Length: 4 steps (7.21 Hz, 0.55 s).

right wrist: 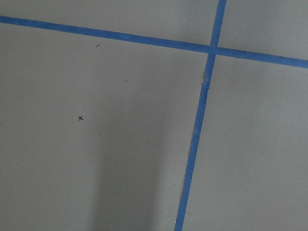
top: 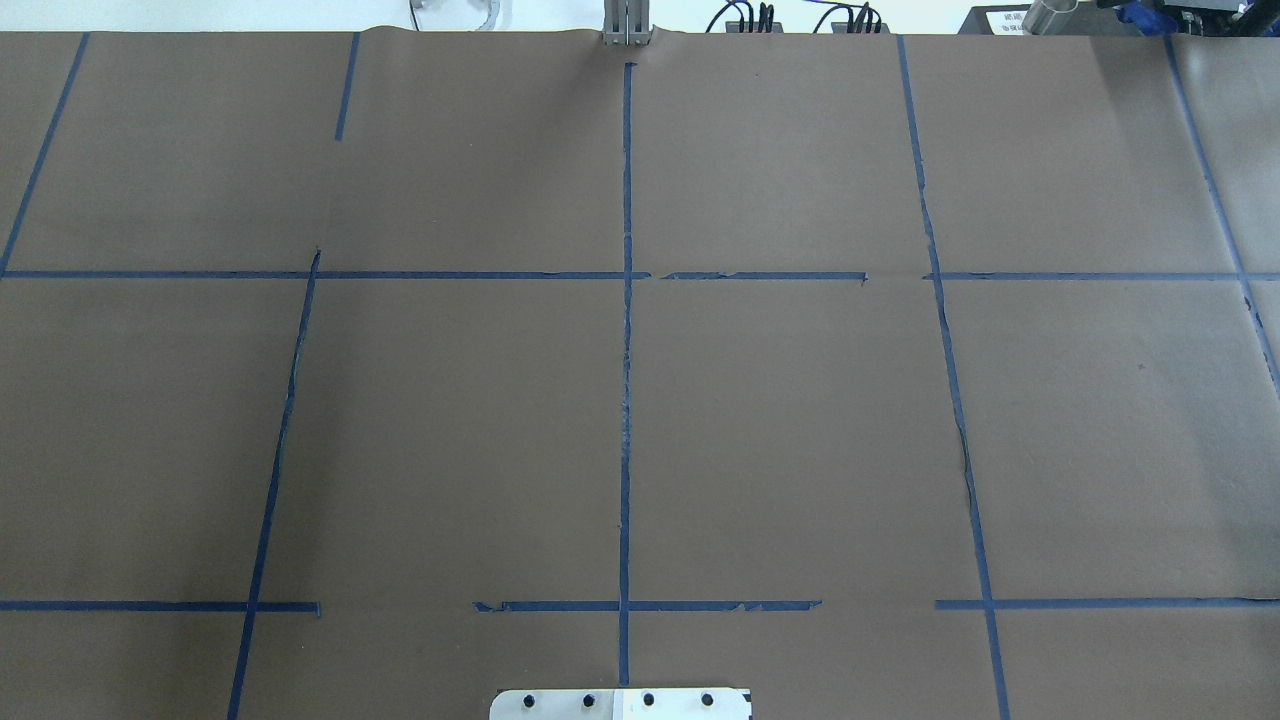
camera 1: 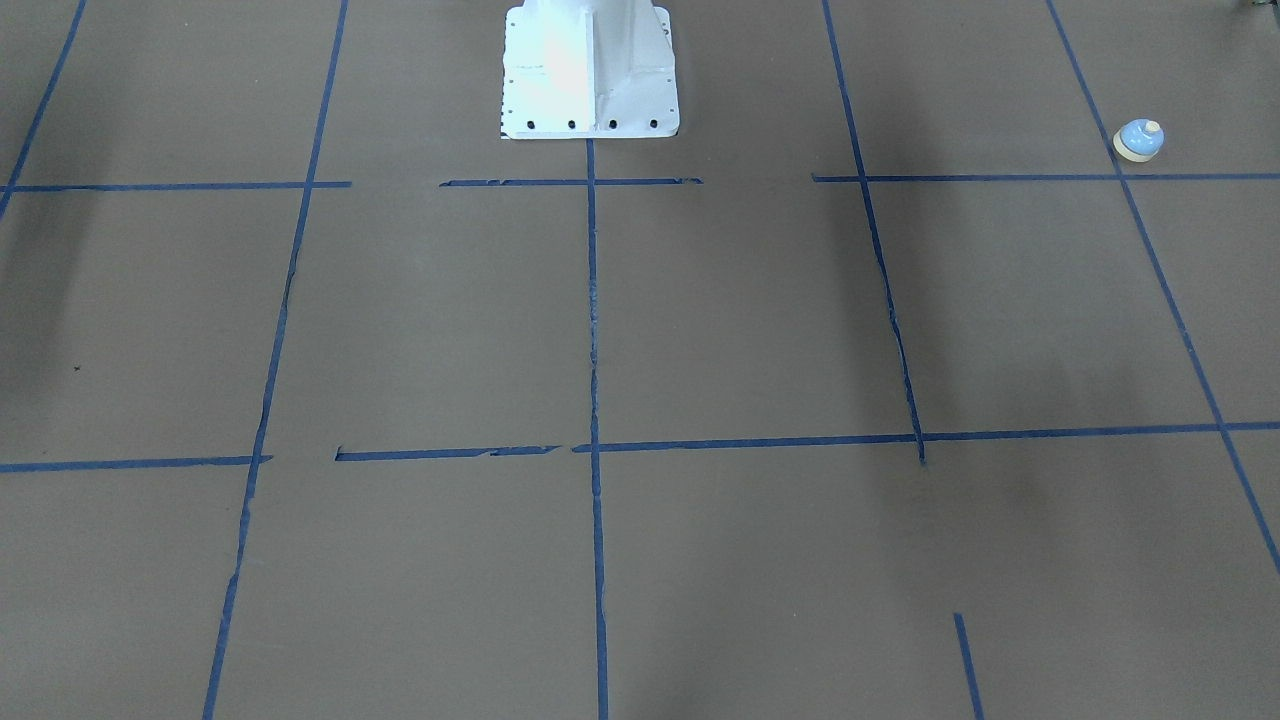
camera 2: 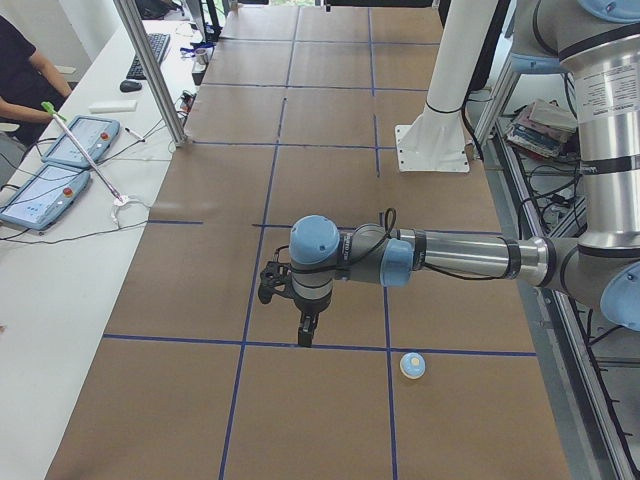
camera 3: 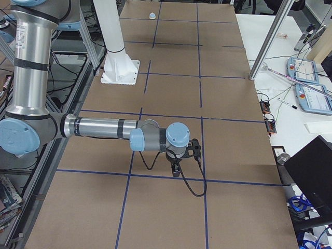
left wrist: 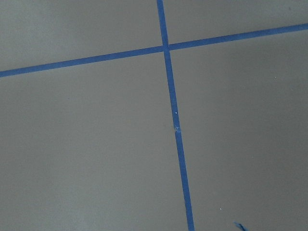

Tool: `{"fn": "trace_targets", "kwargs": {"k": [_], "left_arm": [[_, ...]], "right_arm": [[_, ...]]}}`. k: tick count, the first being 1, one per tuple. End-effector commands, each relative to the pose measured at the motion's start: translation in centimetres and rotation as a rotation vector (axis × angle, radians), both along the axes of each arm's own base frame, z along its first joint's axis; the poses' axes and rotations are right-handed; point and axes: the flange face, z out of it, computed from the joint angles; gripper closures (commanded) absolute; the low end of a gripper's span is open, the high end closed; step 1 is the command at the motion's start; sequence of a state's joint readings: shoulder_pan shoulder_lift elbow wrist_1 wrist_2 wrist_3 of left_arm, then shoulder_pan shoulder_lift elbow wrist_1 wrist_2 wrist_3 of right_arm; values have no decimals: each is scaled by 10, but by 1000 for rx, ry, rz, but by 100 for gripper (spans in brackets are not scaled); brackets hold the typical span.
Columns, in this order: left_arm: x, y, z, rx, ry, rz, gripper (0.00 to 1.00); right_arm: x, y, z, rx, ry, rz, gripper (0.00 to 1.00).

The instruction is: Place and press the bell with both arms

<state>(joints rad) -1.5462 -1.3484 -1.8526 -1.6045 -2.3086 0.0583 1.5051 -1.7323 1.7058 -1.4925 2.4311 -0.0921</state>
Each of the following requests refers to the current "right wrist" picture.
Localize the long blue tape strip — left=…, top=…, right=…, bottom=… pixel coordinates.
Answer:
left=0, top=16, right=308, bottom=69

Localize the crossing blue tape strip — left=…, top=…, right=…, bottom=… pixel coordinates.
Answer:
left=174, top=0, right=227, bottom=231

